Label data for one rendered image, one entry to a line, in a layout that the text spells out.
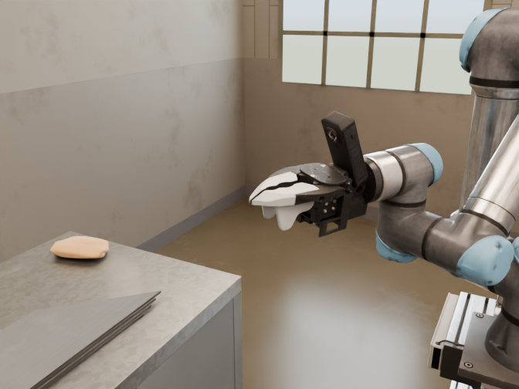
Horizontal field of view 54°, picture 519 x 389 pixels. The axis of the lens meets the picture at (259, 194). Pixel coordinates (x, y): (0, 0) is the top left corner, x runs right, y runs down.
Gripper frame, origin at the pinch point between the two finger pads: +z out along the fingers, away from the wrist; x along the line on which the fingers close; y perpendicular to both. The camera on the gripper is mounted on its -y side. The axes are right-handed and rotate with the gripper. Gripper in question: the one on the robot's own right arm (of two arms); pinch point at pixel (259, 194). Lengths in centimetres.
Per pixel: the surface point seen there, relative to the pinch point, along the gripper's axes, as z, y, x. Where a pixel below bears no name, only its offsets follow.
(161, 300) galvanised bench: -5, 46, 40
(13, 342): 27, 44, 39
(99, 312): 10, 44, 40
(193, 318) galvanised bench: -7, 45, 29
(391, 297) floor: -191, 162, 102
